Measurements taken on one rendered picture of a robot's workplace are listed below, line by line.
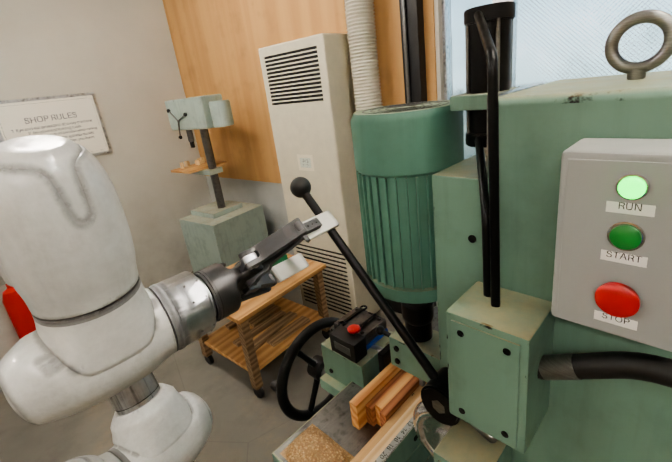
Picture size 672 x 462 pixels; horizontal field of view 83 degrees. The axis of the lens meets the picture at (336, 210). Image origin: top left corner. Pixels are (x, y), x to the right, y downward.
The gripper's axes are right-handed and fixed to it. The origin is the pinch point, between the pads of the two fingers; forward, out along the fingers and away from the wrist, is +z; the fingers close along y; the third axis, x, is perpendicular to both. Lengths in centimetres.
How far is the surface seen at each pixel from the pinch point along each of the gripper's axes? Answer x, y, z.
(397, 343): -22.4, -11.9, 10.4
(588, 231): -21.1, 35.9, -2.7
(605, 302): -26.3, 33.2, -3.8
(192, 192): 176, -249, 103
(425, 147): -2.1, 23.0, 8.9
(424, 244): -12.0, 11.5, 8.5
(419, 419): -32.3, -5.5, 0.1
